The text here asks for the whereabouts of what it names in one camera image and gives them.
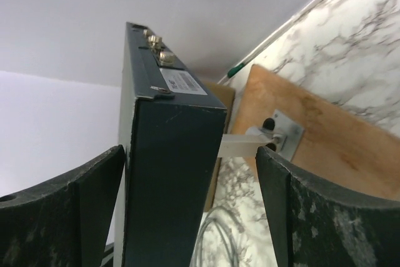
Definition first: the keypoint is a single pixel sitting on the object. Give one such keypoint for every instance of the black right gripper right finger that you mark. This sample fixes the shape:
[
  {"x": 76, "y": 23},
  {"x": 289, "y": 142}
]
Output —
[{"x": 314, "y": 222}]

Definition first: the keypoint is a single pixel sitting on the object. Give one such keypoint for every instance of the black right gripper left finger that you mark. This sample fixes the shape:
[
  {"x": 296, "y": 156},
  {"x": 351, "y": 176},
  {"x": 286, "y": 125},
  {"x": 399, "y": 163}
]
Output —
[{"x": 63, "y": 221}]

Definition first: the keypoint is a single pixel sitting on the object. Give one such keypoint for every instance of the wooden base board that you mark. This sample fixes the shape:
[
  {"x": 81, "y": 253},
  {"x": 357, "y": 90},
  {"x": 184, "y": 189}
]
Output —
[{"x": 336, "y": 145}]

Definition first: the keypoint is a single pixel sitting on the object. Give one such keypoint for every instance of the metal switch stand bracket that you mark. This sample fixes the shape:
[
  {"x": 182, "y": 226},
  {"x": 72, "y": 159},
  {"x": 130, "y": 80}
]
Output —
[{"x": 279, "y": 132}]

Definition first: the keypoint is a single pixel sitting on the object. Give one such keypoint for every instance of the dark blue network switch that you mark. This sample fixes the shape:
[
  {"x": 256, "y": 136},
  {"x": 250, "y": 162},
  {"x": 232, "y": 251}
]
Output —
[{"x": 171, "y": 126}]

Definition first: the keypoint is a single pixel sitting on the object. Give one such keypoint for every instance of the green handled tool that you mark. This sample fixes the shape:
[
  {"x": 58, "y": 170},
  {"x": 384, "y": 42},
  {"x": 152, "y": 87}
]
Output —
[{"x": 233, "y": 71}]

